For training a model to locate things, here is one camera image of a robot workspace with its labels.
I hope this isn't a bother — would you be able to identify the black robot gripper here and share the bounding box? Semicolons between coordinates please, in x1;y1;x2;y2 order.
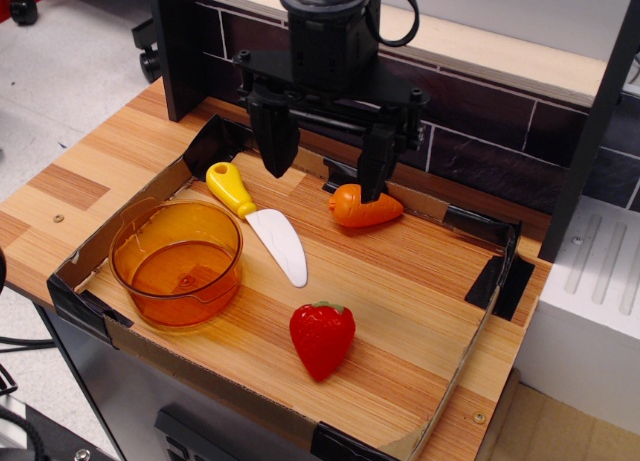
233;0;428;203

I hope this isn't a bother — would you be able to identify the yellow handled white toy knife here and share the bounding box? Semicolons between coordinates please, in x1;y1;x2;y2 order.
205;162;308;288

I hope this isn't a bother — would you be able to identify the cardboard fence with black tape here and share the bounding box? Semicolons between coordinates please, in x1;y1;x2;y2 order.
48;117;534;460

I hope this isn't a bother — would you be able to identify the orange transparent plastic pot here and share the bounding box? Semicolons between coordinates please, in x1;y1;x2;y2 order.
109;198;243;328

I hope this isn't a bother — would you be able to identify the orange toy carrot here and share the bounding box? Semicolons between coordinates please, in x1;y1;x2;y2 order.
328;184;404;228

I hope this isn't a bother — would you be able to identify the red toy strawberry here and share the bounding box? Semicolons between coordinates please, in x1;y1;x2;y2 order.
289;301;356;382

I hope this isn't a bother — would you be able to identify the black chair caster wheel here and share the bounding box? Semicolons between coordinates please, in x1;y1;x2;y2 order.
132;18;161;83

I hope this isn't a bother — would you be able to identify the white toy sink drainboard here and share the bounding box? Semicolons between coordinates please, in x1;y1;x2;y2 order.
516;197;639;432

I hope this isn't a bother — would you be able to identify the black caster wheel top left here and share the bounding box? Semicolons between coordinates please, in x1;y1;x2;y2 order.
9;0;38;26

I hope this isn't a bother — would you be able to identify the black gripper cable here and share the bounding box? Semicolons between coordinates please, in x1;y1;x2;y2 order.
363;0;421;49

